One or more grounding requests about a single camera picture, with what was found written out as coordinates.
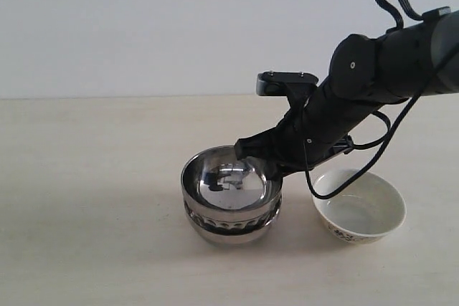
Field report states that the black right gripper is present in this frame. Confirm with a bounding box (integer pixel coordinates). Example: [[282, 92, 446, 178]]
[[234, 79, 377, 180]]

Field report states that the stainless steel bowl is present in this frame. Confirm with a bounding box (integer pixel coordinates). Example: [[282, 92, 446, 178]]
[[184, 197, 283, 247], [181, 145, 283, 223]]

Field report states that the cream ceramic bowl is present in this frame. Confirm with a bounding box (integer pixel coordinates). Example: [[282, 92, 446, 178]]
[[312, 172, 407, 244]]

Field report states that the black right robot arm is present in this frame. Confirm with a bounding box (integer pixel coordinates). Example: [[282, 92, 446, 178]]
[[235, 12, 458, 174]]

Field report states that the black camera cable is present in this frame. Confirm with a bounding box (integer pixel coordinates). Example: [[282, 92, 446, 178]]
[[303, 0, 459, 200]]

